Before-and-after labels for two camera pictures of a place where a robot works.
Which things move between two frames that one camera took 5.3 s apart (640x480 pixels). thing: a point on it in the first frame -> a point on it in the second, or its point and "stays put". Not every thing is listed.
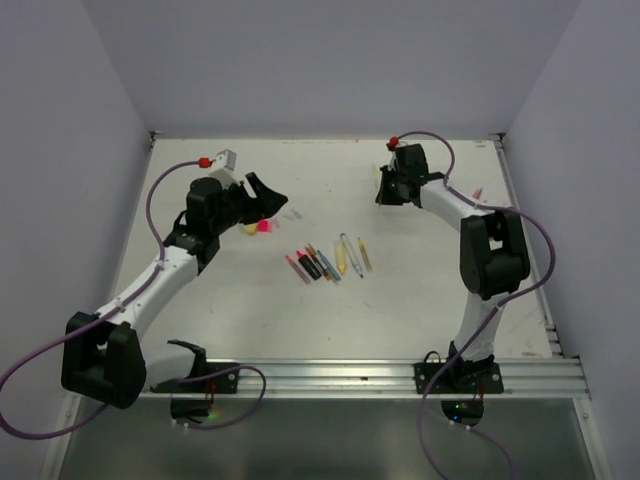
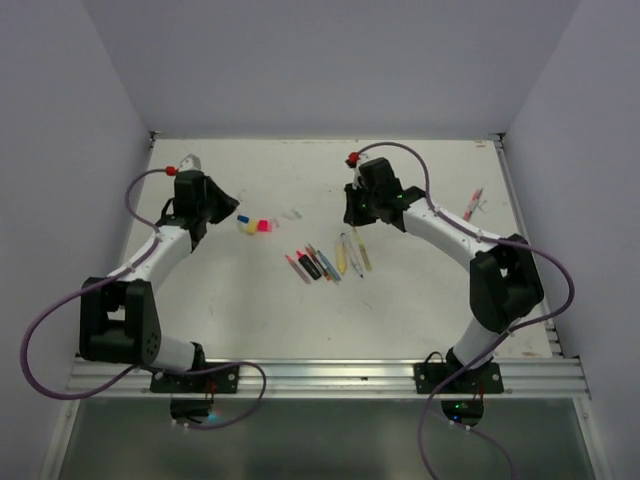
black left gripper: (267, 202) -> (227, 203)
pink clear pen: (304, 278) stays put
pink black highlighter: (309, 266) stays put
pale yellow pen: (365, 254) stays put
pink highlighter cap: (264, 226) stays put
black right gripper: (384, 197) -> (351, 216)
